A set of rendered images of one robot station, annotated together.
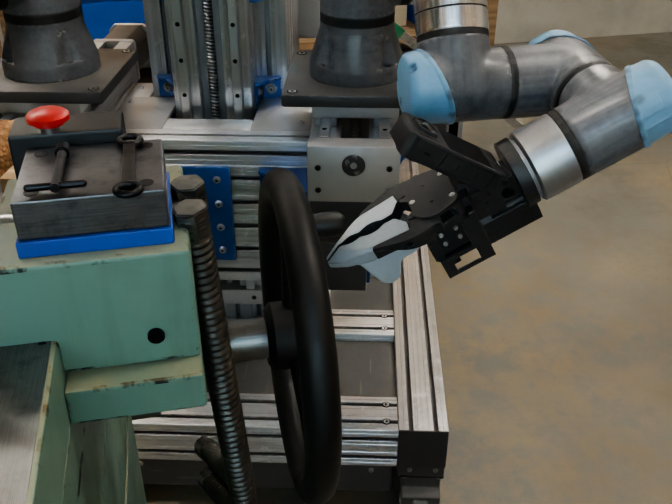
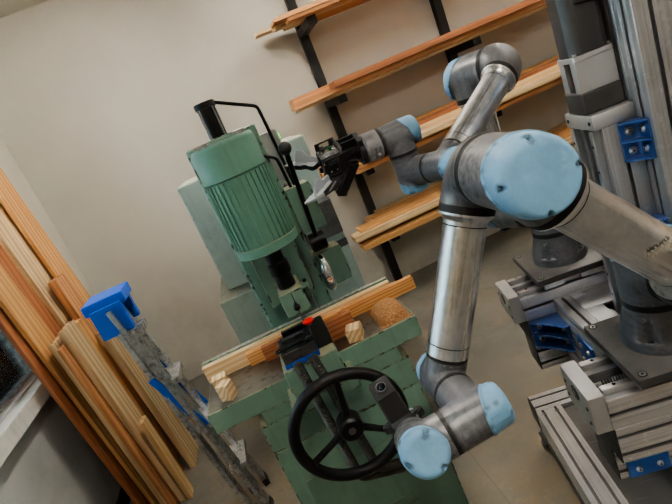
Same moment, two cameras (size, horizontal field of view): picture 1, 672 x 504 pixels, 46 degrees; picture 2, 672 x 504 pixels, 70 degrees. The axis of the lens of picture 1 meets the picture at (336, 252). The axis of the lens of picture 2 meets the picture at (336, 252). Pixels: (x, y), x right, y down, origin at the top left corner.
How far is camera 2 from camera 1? 1.23 m
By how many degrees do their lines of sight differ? 86
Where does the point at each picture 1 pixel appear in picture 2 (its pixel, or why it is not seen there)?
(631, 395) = not seen: outside the picture
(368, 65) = (630, 335)
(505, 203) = not seen: hidden behind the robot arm
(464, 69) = (424, 373)
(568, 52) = (455, 400)
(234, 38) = not seen: hidden behind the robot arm
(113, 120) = (316, 328)
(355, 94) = (610, 350)
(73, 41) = (551, 249)
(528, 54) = (445, 386)
